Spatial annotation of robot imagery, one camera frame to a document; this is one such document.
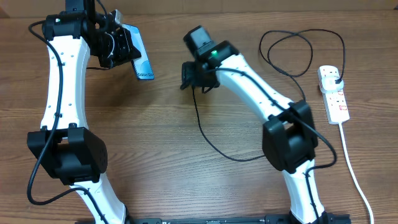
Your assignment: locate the Samsung Galaxy smartphone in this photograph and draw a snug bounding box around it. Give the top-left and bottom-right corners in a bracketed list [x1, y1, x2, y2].
[123, 24, 155, 80]

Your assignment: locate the black USB charging cable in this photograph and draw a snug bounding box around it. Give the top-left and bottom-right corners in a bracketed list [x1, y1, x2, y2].
[192, 29, 346, 163]

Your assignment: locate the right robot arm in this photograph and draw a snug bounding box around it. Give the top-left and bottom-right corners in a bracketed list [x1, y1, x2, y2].
[181, 26, 328, 223]

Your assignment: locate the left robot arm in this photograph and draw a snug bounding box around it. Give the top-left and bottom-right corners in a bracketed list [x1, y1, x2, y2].
[27, 0, 154, 223]

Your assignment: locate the white charger plug adapter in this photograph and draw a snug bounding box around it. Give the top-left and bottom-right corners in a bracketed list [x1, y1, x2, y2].
[320, 77, 344, 94]

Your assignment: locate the white power strip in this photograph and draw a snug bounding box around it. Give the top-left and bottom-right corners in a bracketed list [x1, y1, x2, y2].
[317, 65, 349, 124]

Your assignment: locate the white power strip cord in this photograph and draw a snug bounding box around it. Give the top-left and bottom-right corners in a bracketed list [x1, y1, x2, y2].
[338, 123, 375, 224]

